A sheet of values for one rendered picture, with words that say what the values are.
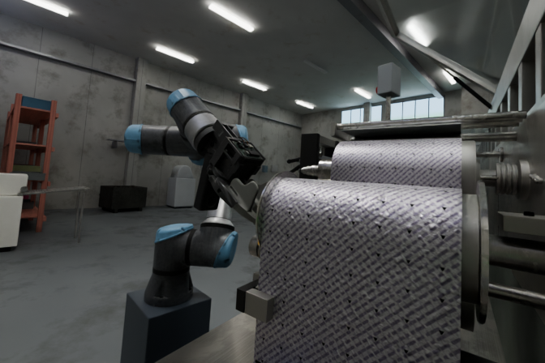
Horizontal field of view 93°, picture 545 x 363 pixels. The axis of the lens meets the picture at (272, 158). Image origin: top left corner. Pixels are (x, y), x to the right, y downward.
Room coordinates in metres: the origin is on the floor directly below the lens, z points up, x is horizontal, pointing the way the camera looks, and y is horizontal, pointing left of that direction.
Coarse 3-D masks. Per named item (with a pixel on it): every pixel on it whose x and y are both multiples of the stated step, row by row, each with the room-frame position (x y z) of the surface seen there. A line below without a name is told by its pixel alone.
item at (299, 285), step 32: (288, 288) 0.35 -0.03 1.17; (320, 288) 0.33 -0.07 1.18; (352, 288) 0.30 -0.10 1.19; (384, 288) 0.28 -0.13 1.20; (256, 320) 0.38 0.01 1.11; (288, 320) 0.35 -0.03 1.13; (320, 320) 0.33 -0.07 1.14; (352, 320) 0.30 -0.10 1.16; (384, 320) 0.28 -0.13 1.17; (416, 320) 0.27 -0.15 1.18; (448, 320) 0.25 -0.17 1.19; (256, 352) 0.38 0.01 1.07; (288, 352) 0.35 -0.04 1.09; (320, 352) 0.33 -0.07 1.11; (352, 352) 0.30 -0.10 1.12; (384, 352) 0.28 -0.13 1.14; (416, 352) 0.27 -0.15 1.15; (448, 352) 0.25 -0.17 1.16
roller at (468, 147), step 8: (464, 144) 0.46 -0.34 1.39; (472, 144) 0.46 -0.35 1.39; (464, 152) 0.45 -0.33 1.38; (472, 152) 0.44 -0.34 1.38; (464, 160) 0.44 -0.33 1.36; (472, 160) 0.44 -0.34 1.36; (464, 168) 0.44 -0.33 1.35; (472, 168) 0.43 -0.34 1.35; (464, 176) 0.44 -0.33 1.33; (472, 176) 0.43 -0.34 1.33; (464, 184) 0.44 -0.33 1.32; (472, 184) 0.43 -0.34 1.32; (464, 192) 0.44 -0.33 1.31; (472, 192) 0.44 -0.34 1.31
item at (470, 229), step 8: (464, 200) 0.27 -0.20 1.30; (472, 200) 0.27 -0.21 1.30; (464, 208) 0.27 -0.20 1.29; (472, 208) 0.26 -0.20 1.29; (464, 216) 0.26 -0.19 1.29; (472, 216) 0.26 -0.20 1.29; (464, 224) 0.25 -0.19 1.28; (472, 224) 0.25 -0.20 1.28; (464, 232) 0.25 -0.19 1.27; (472, 232) 0.25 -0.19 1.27; (464, 240) 0.25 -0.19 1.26; (472, 240) 0.25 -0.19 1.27; (464, 248) 0.25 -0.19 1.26; (472, 248) 0.25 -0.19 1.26; (464, 256) 0.25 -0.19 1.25; (472, 256) 0.25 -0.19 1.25; (464, 264) 0.25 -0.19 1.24; (472, 264) 0.25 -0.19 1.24; (464, 272) 0.25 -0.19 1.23; (472, 272) 0.25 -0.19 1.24; (464, 280) 0.25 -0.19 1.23; (472, 280) 0.25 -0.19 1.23; (464, 288) 0.26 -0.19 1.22; (472, 288) 0.25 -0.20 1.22; (464, 296) 0.26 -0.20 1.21; (472, 296) 0.26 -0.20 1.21
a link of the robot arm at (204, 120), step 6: (198, 114) 0.52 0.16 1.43; (204, 114) 0.52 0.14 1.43; (210, 114) 0.53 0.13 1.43; (192, 120) 0.51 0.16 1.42; (198, 120) 0.51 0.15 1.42; (204, 120) 0.51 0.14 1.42; (210, 120) 0.51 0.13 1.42; (216, 120) 0.53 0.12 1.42; (186, 126) 0.52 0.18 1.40; (192, 126) 0.51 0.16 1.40; (198, 126) 0.50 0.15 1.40; (204, 126) 0.50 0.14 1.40; (210, 126) 0.51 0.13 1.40; (186, 132) 0.52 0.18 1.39; (192, 132) 0.51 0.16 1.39; (198, 132) 0.50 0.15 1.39; (192, 138) 0.51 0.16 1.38; (192, 144) 0.52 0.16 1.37
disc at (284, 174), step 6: (276, 174) 0.41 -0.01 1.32; (282, 174) 0.42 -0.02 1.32; (288, 174) 0.44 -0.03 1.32; (294, 174) 0.45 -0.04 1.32; (270, 180) 0.40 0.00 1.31; (276, 180) 0.41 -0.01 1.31; (270, 186) 0.40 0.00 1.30; (264, 192) 0.39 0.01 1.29; (264, 198) 0.39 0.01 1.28; (258, 204) 0.38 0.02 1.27; (264, 204) 0.39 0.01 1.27; (258, 210) 0.38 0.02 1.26; (258, 216) 0.38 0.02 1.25; (258, 222) 0.38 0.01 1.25; (258, 228) 0.38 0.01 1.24; (258, 234) 0.38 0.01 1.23; (258, 240) 0.38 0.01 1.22
